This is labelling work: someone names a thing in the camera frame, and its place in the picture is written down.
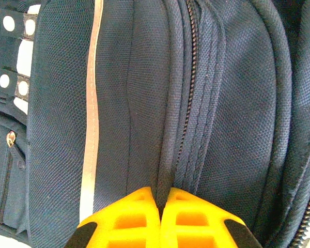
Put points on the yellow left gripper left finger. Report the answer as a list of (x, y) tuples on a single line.
[(129, 222)]

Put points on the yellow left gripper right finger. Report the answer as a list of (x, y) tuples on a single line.
[(191, 224)]

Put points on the navy blue student backpack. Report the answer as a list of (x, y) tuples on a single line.
[(144, 90)]

